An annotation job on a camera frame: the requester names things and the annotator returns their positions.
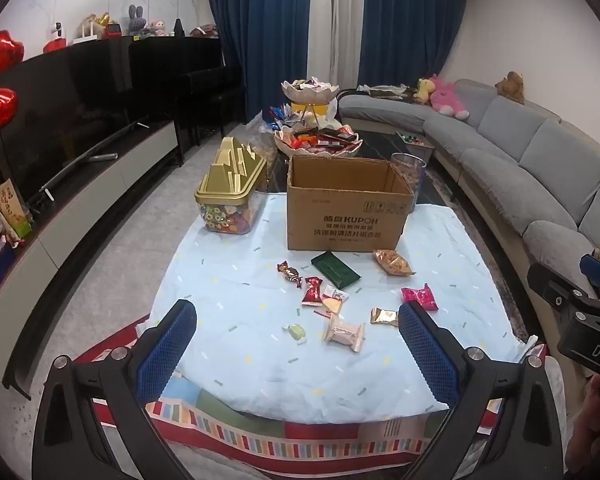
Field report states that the small gold snack packet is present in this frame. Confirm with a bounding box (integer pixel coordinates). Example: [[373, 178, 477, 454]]
[[370, 307, 400, 327]]

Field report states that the white gift basket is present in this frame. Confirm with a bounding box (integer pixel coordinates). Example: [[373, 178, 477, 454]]
[[72, 12, 123, 43]]

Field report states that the orange biscuit packet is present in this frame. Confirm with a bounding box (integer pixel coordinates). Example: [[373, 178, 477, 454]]
[[372, 249, 416, 277]]

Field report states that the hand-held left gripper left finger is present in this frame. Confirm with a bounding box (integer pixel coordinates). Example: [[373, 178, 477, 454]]
[[32, 299, 198, 480]]

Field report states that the white figure on red base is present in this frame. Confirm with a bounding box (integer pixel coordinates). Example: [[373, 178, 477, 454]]
[[42, 22, 68, 53]]

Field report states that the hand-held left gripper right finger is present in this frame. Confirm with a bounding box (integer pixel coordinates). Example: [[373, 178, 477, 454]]
[[397, 300, 566, 480]]

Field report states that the grey storage bin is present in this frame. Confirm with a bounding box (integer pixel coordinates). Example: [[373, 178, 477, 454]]
[[396, 131, 435, 161]]

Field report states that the grey television cabinet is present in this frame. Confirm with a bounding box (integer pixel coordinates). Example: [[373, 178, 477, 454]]
[[0, 120, 183, 401]]

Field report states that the light blue confetti cloth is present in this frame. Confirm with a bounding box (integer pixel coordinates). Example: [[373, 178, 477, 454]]
[[150, 191, 523, 426]]

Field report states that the yellow plush toy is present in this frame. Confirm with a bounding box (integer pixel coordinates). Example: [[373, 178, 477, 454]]
[[412, 78, 436, 106]]

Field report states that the gold-lidded clear candy jar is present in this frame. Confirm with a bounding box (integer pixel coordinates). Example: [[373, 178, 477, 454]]
[[195, 136, 268, 235]]

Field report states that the black upright piano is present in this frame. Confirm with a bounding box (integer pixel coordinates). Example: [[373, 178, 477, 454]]
[[129, 35, 247, 166]]

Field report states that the grey curved sofa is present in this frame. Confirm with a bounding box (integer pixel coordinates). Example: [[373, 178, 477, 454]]
[[339, 78, 600, 311]]

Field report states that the pink snack packet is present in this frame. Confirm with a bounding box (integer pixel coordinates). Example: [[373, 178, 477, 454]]
[[401, 284, 439, 312]]

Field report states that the pile of assorted snacks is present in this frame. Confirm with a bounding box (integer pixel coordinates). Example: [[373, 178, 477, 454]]
[[277, 122, 358, 150], [285, 76, 336, 90]]

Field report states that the white tiered bowl stand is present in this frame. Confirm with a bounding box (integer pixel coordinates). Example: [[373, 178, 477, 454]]
[[272, 77, 363, 161]]

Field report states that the pale pink pastry packet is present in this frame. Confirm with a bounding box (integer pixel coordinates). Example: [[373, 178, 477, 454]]
[[324, 312, 367, 354]]

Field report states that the grey bunny plush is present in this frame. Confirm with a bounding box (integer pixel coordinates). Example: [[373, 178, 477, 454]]
[[128, 5, 148, 36]]

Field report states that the blue curtain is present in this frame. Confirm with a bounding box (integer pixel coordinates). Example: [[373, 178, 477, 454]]
[[203, 0, 313, 126], [362, 0, 470, 91]]

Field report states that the white and red snack packet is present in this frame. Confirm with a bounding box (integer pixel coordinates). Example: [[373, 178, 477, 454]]
[[320, 284, 350, 315]]

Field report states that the brown twisted candy wrapper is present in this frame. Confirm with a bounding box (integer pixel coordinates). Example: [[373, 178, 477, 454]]
[[277, 261, 304, 290]]

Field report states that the brown cardboard box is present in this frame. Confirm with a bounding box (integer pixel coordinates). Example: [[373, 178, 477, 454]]
[[286, 155, 415, 252]]

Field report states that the yellow printed box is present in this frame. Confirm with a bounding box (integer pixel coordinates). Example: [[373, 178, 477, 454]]
[[0, 180, 33, 241]]

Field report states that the black curved television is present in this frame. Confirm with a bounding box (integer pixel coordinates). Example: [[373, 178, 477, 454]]
[[0, 40, 151, 201]]

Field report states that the clear jar of chocolate balls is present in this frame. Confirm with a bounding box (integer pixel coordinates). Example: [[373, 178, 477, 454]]
[[391, 152, 426, 206]]

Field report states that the red shiny candy packet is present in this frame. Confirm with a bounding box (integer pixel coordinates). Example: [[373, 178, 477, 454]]
[[301, 276, 324, 307]]

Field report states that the white sheer curtain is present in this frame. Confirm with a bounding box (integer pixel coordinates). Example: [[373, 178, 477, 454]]
[[307, 0, 368, 92]]

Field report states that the brown plush bear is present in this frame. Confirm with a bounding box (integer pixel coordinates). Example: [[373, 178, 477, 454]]
[[495, 71, 526, 106]]

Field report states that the pink plush toy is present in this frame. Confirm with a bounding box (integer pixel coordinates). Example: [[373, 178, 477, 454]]
[[427, 74, 468, 121]]

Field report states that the dark green snack packet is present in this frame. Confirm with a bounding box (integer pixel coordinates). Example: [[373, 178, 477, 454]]
[[311, 251, 362, 291]]

